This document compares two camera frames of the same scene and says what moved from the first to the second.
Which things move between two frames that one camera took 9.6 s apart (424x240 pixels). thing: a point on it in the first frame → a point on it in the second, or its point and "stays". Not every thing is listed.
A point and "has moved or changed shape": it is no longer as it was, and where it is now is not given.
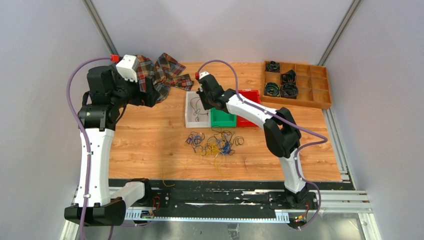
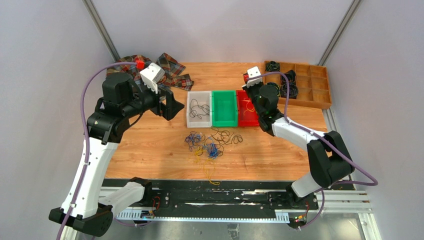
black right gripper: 202,94 → 248,89
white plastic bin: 196,116 stays
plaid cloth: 164,73 stays
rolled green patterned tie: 271,89 stays
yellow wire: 212,148 has moved or changed shape
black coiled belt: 272,66 stays
